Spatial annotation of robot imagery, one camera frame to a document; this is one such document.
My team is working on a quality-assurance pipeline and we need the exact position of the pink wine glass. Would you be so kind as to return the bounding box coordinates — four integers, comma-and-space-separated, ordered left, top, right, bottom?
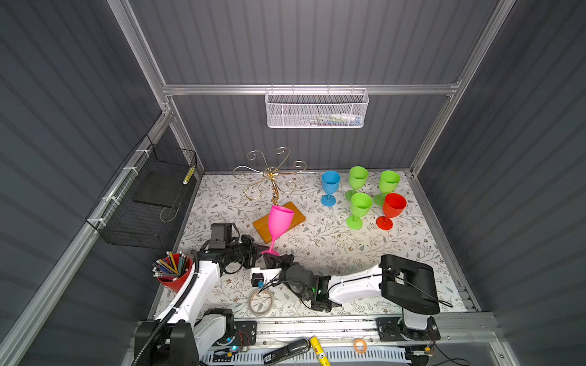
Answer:
262, 205, 295, 256

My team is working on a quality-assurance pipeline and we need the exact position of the gold wire wine glass rack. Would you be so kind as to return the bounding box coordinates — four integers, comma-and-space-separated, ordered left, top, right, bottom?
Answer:
232, 146, 308, 246

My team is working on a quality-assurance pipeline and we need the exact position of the green wine glass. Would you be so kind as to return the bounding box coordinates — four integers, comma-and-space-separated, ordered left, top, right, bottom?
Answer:
345, 166, 369, 201
346, 193, 372, 230
373, 170, 401, 207

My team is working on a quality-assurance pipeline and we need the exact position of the blue wine glass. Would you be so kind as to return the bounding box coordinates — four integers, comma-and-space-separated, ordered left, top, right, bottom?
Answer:
320, 171, 340, 207

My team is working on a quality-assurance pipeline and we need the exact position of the red wine glass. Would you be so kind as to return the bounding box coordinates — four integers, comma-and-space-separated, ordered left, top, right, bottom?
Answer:
376, 193, 407, 230

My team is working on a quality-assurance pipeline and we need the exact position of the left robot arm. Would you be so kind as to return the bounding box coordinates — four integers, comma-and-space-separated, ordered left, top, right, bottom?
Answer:
132, 223, 268, 365

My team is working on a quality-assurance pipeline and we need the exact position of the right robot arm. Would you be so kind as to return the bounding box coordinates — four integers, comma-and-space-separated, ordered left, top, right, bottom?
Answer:
250, 253, 441, 343

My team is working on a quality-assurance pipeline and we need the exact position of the red pencil cup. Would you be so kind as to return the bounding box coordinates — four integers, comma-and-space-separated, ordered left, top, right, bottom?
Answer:
153, 252, 193, 293

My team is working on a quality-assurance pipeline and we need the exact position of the clear tape roll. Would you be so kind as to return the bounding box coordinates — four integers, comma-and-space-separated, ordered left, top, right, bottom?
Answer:
248, 289, 275, 317

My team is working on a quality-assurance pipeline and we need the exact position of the black stapler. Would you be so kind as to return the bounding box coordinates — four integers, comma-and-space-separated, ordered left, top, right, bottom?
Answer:
262, 339, 311, 366

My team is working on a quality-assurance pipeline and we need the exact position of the black wire wall basket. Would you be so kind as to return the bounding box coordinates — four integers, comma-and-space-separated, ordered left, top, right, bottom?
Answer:
86, 137, 198, 251

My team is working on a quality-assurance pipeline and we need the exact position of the white mesh wall basket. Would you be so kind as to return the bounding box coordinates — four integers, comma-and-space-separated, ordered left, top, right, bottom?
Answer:
264, 88, 370, 129

